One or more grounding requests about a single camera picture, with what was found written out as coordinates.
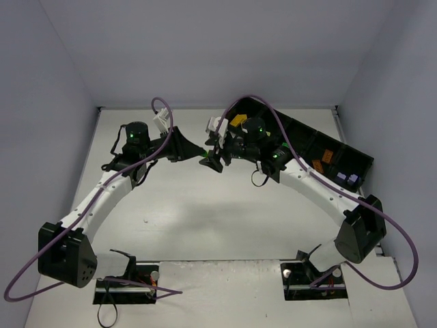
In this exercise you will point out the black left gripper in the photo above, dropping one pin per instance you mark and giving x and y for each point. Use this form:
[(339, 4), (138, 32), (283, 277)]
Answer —
[(175, 144)]

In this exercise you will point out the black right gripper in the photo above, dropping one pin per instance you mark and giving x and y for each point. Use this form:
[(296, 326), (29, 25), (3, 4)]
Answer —
[(224, 154)]

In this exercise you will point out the yellow lego brick from stack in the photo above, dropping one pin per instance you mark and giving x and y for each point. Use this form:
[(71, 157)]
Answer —
[(238, 120)]

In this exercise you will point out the brown lego plate from stack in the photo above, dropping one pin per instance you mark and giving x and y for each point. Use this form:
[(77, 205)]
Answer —
[(327, 156)]

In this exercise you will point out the brown lego brick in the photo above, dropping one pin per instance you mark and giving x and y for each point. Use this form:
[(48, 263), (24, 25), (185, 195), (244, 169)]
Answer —
[(317, 165)]

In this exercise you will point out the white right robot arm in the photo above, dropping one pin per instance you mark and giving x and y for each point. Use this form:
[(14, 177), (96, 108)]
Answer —
[(360, 228)]

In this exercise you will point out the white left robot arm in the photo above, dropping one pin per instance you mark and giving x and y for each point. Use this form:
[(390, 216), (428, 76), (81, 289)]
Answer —
[(67, 254)]

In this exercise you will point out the black compartment sorting tray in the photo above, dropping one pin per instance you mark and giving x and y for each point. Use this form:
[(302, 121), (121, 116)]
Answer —
[(308, 143)]

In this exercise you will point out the lavender lego in tray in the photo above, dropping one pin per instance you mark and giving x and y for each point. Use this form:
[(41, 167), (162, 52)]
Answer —
[(353, 179)]

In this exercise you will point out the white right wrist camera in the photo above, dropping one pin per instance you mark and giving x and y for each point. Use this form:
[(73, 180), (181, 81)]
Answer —
[(216, 130)]

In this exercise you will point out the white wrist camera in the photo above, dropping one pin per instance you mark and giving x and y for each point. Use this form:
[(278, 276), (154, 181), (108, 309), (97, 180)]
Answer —
[(162, 120), (216, 130)]

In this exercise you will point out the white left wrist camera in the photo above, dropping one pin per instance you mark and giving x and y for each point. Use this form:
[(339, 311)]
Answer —
[(162, 120)]

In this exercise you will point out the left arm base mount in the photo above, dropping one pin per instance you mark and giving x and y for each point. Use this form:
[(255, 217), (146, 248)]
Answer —
[(109, 293)]

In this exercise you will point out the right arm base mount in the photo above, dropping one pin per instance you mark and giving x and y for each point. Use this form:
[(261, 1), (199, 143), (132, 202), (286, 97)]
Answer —
[(300, 283)]

